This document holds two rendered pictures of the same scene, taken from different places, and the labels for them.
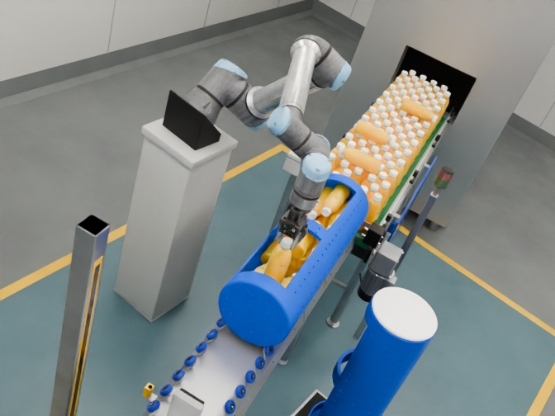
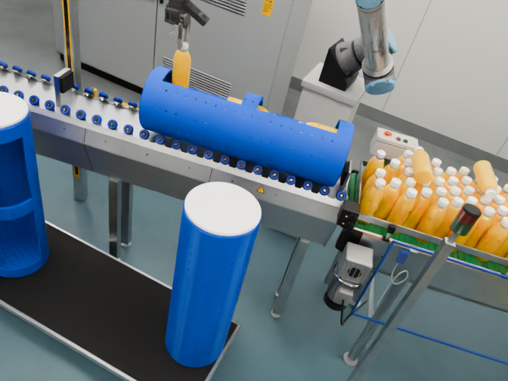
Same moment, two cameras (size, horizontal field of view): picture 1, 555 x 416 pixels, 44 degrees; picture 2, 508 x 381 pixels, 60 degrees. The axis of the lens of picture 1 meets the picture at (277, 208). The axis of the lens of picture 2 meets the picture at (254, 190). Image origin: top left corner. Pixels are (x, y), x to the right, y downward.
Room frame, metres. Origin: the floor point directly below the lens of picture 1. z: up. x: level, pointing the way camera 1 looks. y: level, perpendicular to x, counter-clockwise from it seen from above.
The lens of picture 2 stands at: (1.96, -1.81, 2.09)
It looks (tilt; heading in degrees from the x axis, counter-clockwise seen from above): 39 degrees down; 81
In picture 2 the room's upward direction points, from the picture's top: 15 degrees clockwise
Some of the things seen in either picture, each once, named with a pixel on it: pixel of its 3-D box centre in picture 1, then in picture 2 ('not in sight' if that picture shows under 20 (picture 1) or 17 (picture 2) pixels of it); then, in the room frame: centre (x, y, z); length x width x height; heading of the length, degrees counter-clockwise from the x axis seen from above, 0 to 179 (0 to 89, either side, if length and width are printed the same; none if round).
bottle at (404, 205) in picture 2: (377, 200); (401, 212); (2.80, -0.45, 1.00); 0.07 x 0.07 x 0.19
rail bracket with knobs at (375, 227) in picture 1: (372, 235); (348, 215); (2.58, -0.47, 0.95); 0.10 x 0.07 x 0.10; 77
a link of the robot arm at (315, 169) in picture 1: (312, 176); not in sight; (1.79, -0.07, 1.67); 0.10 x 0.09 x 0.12; 7
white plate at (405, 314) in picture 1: (405, 313); (223, 207); (2.06, -0.63, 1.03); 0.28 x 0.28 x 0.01
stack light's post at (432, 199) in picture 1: (391, 271); (390, 326); (2.87, -0.70, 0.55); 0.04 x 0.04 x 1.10; 77
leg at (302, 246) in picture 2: (299, 323); (289, 280); (2.50, -0.31, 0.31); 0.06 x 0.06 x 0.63; 77
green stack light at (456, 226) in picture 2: (442, 181); (461, 224); (2.87, -0.70, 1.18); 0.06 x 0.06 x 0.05
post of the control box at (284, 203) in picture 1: (271, 238); (354, 226); (2.85, -0.03, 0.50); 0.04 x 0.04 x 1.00; 77
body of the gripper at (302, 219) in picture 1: (295, 217); (179, 7); (1.78, -0.07, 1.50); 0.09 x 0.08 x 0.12; 167
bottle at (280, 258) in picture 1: (277, 263); (181, 69); (1.81, -0.07, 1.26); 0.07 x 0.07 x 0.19
